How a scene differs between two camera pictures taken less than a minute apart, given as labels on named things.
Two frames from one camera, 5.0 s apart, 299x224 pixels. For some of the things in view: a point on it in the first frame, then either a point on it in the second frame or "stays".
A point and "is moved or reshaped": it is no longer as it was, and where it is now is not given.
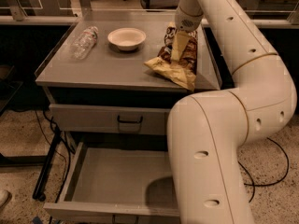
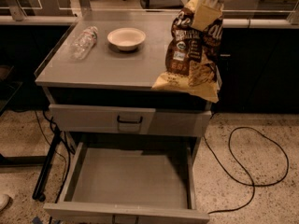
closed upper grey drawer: [109, 119] stays
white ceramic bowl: [126, 39] stays
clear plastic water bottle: [84, 43] stays
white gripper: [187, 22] to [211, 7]
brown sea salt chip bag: [183, 69] is moved or reshaped
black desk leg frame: [45, 162] stays
